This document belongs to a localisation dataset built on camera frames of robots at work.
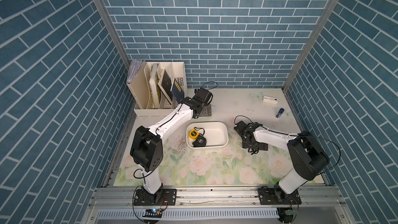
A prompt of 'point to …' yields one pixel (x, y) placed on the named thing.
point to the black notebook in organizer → (165, 84)
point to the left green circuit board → (153, 213)
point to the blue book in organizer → (177, 92)
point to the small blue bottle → (280, 113)
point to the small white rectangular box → (270, 99)
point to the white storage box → (207, 134)
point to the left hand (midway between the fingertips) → (205, 111)
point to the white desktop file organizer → (156, 88)
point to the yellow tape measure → (193, 134)
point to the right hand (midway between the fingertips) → (254, 146)
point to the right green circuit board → (290, 212)
